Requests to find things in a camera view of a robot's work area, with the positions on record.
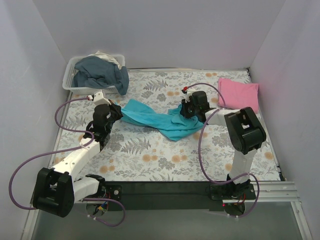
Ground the teal t shirt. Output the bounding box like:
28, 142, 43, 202
121, 99, 204, 141

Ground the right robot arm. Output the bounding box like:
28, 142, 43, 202
180, 87, 267, 200

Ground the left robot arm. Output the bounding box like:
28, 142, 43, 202
32, 102, 123, 217

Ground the folded pink t shirt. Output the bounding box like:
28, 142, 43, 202
218, 78, 259, 114

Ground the grey-blue t shirt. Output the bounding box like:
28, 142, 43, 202
71, 56, 130, 96

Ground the white plastic laundry basket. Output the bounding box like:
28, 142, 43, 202
62, 54, 126, 95

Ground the cream t shirt in basket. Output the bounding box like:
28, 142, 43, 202
86, 51, 127, 70

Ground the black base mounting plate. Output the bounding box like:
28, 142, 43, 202
89, 181, 256, 212

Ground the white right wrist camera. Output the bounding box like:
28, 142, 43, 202
181, 86, 195, 100

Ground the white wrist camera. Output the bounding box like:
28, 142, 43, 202
181, 86, 195, 100
87, 90, 112, 106

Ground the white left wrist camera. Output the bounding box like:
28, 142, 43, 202
87, 90, 112, 106

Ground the aluminium frame rail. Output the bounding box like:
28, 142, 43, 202
22, 181, 312, 240

